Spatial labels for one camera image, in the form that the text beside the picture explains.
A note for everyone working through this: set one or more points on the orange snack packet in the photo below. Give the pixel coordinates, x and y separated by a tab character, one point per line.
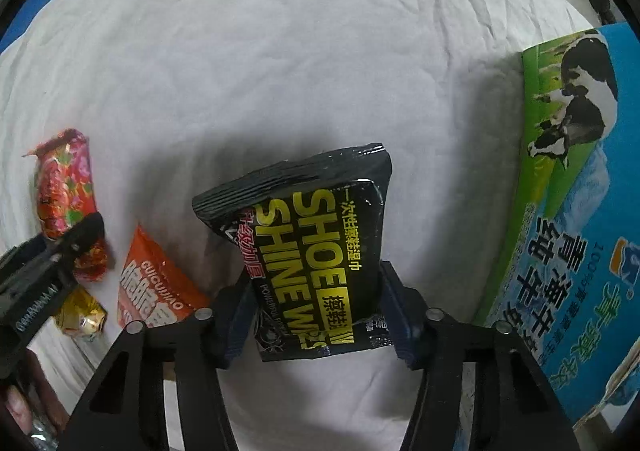
150	291

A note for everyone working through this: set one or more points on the gold foil wrapped candy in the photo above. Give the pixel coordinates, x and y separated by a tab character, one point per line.
82	318

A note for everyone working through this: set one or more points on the blue green cow carton box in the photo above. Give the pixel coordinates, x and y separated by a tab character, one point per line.
565	211

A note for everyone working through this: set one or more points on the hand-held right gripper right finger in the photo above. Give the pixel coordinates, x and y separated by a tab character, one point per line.
402	321

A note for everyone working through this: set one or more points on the red floral snack packet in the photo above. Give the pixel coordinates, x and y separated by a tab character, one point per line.
65	181

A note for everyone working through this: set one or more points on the white bed sheet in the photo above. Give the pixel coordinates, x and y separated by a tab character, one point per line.
280	56

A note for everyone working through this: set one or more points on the person's left hand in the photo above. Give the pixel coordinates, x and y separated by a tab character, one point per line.
25	401

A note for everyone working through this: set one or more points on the black shoe wipes packet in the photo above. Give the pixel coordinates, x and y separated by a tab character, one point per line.
305	261

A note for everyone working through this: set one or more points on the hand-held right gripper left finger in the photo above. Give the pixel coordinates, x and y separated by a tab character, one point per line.
234	326

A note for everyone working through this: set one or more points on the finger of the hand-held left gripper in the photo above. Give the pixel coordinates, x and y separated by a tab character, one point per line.
82	236

